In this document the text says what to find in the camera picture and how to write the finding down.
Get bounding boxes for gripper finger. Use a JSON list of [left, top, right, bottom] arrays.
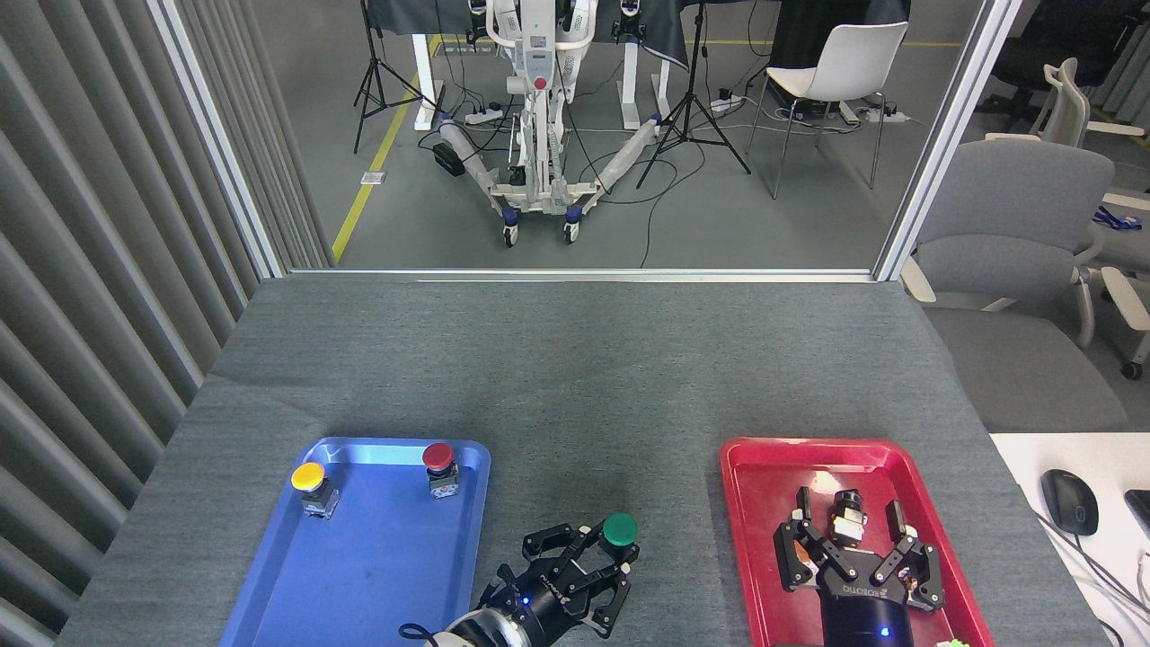
[[582, 539, 641, 641], [875, 500, 947, 614], [774, 488, 854, 595], [523, 523, 605, 587]]

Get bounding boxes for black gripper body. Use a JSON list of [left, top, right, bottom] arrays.
[[474, 562, 596, 644], [819, 553, 919, 647]]

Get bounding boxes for green push button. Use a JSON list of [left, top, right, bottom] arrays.
[[600, 512, 640, 576]]

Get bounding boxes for red push button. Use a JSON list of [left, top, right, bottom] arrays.
[[421, 442, 460, 500]]

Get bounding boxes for yellow push button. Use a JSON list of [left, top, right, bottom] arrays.
[[290, 462, 341, 519]]

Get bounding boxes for red plastic tray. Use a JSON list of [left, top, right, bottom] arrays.
[[719, 437, 996, 647]]

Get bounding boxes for white desk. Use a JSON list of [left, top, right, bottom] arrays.
[[988, 433, 1150, 647]]

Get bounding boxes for black computer mouse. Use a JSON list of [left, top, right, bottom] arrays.
[[1040, 469, 1100, 537]]

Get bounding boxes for blue plastic tray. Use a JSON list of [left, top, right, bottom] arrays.
[[218, 437, 493, 647]]

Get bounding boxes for grey felt table cover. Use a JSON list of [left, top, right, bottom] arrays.
[[54, 274, 1110, 647]]

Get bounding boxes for white armrest office chair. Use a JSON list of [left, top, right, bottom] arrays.
[[1101, 265, 1150, 380]]

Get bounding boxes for grey office chair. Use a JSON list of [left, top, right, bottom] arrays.
[[901, 139, 1131, 434]]

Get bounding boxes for black tripod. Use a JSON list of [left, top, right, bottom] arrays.
[[636, 0, 752, 190], [353, 0, 441, 154]]

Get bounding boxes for desk with black cloth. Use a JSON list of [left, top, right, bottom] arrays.
[[364, 0, 697, 132]]

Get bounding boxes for white headrest office chair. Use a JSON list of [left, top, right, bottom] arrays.
[[986, 58, 1146, 149]]

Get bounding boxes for white wheeled stand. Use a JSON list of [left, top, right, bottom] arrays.
[[438, 0, 666, 248]]

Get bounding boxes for white plastic chair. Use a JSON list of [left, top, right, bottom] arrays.
[[746, 22, 910, 200]]

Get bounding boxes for grey ribbed partition panel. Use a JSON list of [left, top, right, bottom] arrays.
[[0, 0, 333, 647]]

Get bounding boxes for black office chair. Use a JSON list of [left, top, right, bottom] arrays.
[[975, 0, 1150, 118]]

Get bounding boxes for black knob switch white base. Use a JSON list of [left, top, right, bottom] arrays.
[[828, 490, 869, 547]]

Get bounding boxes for black mouse cable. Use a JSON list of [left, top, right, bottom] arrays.
[[1033, 512, 1150, 616]]

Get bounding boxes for silver frame rail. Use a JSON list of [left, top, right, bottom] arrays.
[[287, 267, 878, 284]]

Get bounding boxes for silver frame post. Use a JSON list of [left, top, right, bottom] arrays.
[[148, 0, 288, 279], [873, 0, 1025, 281]]

